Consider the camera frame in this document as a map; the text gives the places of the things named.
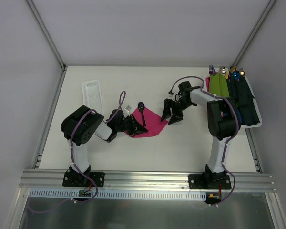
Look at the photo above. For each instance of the right aluminium frame post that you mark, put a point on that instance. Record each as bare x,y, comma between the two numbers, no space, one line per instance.
253,33

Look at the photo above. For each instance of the white slotted cable duct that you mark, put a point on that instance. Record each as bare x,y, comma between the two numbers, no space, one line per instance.
118,194

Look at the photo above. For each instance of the small white utensil basket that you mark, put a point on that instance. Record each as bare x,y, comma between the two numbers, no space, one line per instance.
92,96

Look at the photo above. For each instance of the dark navy rolled napkin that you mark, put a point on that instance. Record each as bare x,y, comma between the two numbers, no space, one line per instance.
241,93

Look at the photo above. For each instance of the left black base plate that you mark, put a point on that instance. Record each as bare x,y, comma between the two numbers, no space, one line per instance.
74,179

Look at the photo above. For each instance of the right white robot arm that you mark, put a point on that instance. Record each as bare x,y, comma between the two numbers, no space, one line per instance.
223,125

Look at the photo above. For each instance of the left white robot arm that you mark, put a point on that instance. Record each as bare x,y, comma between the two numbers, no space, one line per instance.
79,127

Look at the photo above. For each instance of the aluminium front rail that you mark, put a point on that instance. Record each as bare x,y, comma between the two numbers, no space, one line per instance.
149,181

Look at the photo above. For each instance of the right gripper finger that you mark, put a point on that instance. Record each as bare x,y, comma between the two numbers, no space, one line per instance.
175,118
167,113

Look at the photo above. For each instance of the green rolled napkin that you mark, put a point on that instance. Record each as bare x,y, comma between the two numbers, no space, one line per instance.
218,86

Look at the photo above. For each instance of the purple metallic spoon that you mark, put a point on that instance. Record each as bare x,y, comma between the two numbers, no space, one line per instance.
141,106

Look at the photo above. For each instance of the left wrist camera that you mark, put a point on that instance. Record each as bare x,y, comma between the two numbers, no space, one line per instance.
128,109

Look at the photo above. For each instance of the blue spoon in roll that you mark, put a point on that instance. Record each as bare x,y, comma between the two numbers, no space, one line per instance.
236,75

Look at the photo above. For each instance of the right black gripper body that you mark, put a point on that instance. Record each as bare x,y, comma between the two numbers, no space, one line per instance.
175,108

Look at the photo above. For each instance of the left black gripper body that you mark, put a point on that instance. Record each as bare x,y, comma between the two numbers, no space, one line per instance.
130,124

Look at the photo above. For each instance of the purple fork in roll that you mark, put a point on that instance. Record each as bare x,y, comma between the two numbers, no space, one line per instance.
212,70

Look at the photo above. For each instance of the large white storage basket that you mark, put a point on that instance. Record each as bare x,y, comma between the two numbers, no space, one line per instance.
254,101

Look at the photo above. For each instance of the silver spoon in roll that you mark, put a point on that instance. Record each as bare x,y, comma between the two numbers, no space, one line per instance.
223,72

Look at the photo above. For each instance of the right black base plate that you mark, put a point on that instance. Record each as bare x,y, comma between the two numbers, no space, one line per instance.
197,181

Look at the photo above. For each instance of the black fork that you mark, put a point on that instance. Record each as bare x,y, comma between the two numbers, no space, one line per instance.
143,119

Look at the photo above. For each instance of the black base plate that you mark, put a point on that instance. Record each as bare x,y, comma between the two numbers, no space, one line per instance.
74,179
197,181

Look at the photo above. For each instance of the left aluminium frame post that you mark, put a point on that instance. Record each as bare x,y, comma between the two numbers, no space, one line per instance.
43,28

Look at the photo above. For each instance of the aluminium frame post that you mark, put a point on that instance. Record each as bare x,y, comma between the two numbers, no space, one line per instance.
253,33
43,28

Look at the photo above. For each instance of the blue rolled napkin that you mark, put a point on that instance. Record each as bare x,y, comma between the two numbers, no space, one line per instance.
239,116

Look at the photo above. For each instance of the magenta paper napkin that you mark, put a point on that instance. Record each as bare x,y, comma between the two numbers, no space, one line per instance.
153,123

